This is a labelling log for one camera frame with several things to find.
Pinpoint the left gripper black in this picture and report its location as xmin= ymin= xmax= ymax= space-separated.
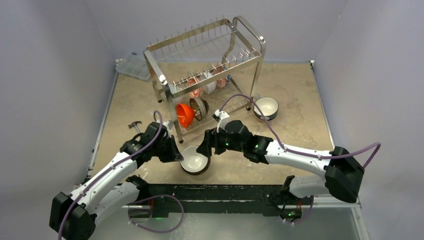
xmin=152 ymin=134 xmax=184 ymax=163

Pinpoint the white bowl brown outside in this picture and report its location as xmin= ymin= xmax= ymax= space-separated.
xmin=180 ymin=145 xmax=211 ymax=176

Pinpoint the beige bowl dark patterned outside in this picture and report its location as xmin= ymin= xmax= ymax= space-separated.
xmin=189 ymin=97 xmax=210 ymax=121

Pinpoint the orange white floral bowl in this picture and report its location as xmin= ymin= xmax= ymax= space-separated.
xmin=187 ymin=77 xmax=204 ymax=99

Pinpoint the stainless steel dish rack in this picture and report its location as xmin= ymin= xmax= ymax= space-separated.
xmin=143 ymin=15 xmax=266 ymax=143

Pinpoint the orange diamond pattern bowl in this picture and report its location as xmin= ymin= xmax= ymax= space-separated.
xmin=213 ymin=66 xmax=230 ymax=89

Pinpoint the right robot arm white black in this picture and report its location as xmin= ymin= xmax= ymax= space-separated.
xmin=196 ymin=120 xmax=365 ymax=203

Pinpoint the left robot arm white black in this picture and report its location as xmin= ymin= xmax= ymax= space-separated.
xmin=48 ymin=120 xmax=183 ymax=240

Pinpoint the black hammer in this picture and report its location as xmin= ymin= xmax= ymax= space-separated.
xmin=128 ymin=120 xmax=142 ymax=134

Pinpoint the white bowl red patterned outside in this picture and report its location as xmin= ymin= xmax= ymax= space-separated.
xmin=203 ymin=72 xmax=217 ymax=94

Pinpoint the white bowl teal outside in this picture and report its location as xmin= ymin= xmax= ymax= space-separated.
xmin=253 ymin=96 xmax=279 ymax=121

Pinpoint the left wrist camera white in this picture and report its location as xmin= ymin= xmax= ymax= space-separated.
xmin=161 ymin=120 xmax=175 ymax=135

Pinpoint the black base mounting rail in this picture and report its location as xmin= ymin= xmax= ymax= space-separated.
xmin=68 ymin=183 xmax=361 ymax=220

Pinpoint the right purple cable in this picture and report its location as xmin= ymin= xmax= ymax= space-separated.
xmin=218 ymin=94 xmax=382 ymax=226

